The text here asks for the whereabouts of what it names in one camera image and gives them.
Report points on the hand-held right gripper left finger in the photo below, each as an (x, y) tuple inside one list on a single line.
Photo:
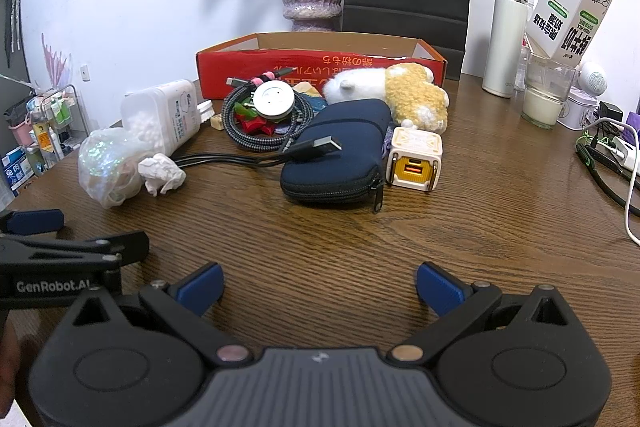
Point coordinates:
[(202, 288)]

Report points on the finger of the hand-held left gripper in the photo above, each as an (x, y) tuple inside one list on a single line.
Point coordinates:
[(125, 247), (37, 220)]

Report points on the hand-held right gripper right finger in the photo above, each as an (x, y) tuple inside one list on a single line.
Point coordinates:
[(436, 286)]

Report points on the iridescent plastic bag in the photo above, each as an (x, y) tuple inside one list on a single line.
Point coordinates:
[(107, 167)]

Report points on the white tissue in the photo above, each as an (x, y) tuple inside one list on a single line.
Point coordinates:
[(160, 172)]

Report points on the cream cube charger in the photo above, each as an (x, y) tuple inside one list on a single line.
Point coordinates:
[(415, 147)]

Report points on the white cotton swab container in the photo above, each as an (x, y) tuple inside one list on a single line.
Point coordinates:
[(165, 112)]

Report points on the small beige block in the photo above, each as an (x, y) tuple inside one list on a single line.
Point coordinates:
[(218, 122)]

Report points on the small white brush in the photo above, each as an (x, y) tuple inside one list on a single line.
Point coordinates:
[(205, 111)]

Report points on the navy zip pouch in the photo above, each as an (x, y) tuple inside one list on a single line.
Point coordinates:
[(340, 157)]

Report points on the red and green wrapper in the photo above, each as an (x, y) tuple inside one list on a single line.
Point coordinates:
[(250, 123)]

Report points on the white and yellow plush toy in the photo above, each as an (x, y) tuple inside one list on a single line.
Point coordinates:
[(415, 97)]

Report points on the round white device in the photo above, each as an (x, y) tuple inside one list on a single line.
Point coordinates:
[(272, 99)]

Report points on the beige and blue packet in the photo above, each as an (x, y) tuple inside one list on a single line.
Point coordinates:
[(307, 88)]

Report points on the red cardboard box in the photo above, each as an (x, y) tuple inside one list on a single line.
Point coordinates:
[(280, 59)]

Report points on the person's left forearm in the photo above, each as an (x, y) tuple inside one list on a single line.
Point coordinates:
[(7, 357)]

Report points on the wooden desktop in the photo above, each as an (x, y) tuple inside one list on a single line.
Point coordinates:
[(310, 237)]

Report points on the blue and white carton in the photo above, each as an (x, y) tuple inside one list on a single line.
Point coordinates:
[(15, 167)]

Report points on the metal storage cart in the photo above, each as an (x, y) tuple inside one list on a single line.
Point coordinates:
[(50, 122)]

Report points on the pink feather decoration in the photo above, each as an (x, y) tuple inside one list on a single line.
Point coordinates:
[(55, 62)]

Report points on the dark grey panel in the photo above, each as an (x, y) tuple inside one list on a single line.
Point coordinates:
[(12, 17)]

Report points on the glass of milk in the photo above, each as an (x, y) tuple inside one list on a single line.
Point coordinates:
[(542, 107)]

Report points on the white tin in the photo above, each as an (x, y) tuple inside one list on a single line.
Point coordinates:
[(580, 109)]

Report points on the white power strip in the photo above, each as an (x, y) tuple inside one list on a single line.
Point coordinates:
[(622, 152)]

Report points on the black adapter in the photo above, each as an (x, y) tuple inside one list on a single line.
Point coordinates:
[(610, 112)]

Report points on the white thermos bottle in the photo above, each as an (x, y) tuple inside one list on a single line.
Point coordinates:
[(502, 42)]

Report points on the purple container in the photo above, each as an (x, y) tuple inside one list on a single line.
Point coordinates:
[(634, 119)]

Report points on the round white speaker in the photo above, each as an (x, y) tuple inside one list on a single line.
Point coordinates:
[(594, 79)]

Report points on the clear plastic water bottle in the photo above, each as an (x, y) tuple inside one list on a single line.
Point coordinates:
[(529, 14)]

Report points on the white wall socket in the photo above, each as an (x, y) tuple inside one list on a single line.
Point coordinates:
[(85, 72)]

